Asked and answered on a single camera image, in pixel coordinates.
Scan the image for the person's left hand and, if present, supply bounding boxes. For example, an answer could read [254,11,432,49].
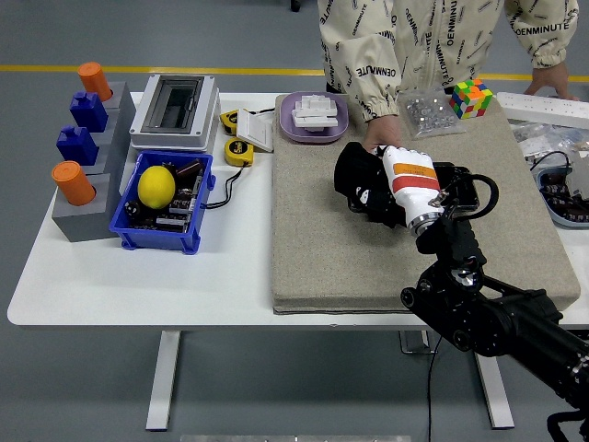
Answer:
[524,62,580,101]

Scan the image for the person's right hand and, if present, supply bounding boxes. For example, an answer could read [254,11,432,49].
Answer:
[362,113,402,156]

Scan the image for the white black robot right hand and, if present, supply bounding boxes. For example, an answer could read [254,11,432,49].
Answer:
[353,145,446,229]

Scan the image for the white power strip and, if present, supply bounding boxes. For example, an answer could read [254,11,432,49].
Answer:
[495,91,589,130]

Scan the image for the clear bag of metal parts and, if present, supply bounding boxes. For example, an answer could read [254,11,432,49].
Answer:
[398,87,467,140]

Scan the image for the clear plastic bags pile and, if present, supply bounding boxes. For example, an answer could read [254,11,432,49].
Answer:
[508,118,589,162]

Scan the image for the colourful puzzle cube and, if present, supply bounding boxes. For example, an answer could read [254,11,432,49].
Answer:
[448,78,494,121]

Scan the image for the purple tray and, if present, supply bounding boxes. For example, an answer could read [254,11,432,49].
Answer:
[278,90,350,145]

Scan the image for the person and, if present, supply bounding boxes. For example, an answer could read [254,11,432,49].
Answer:
[317,0,581,122]

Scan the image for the grey-brown mat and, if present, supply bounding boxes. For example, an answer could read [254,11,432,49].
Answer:
[271,93,581,316]

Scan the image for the light blue parts tray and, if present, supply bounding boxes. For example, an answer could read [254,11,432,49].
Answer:
[536,166,589,229]

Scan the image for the yellow tape measure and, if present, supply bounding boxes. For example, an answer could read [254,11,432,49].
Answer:
[219,109,241,136]
[224,136,255,167]

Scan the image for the grey metal foot plate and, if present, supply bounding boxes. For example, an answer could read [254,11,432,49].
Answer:
[398,330,437,355]

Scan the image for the grey white distribution box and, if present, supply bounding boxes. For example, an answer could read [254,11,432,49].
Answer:
[129,74,221,153]

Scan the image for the black circuit board with capacitors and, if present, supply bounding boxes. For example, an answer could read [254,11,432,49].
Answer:
[122,158,206,231]

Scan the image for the white table leg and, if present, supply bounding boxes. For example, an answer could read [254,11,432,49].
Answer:
[474,353,514,430]
[145,330,182,432]

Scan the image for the yellow lemon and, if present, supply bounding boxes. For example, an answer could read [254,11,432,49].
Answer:
[137,165,177,210]

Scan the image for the blue plastic bin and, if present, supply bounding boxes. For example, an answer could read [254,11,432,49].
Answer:
[109,149,216,255]

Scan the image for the grey stepped block holder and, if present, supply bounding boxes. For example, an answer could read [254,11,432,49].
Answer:
[51,81,138,243]

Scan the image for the orange cylinder peg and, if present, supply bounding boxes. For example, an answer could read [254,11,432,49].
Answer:
[51,160,98,206]
[76,62,114,102]

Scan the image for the blue block peg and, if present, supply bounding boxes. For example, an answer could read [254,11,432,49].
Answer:
[55,125,100,167]
[69,91,110,134]

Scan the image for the stack of white switch parts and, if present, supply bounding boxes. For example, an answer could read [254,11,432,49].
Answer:
[291,91,341,133]

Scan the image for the grey metal bracket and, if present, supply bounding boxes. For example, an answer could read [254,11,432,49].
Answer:
[564,151,589,200]

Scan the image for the white wall switch plate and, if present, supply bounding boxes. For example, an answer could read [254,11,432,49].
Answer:
[236,109,276,153]

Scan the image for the thin black wire pair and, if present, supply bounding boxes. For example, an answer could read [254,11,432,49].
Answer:
[202,161,252,211]

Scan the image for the black power cable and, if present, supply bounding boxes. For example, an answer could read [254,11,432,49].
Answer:
[425,334,445,442]

